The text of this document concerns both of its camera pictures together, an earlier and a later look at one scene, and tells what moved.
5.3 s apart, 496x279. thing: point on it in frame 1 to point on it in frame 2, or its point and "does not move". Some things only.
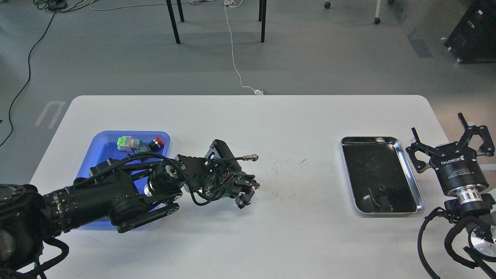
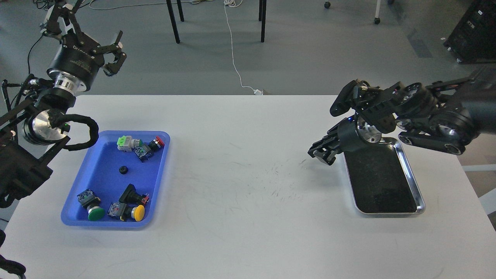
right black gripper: x=458 y=169 to x=352 y=135
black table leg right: x=262 y=14 does not move
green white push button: x=126 y=143 does not move
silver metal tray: x=380 y=180 does not move
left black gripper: x=221 y=185 to x=76 y=60
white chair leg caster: x=377 y=20 does not move
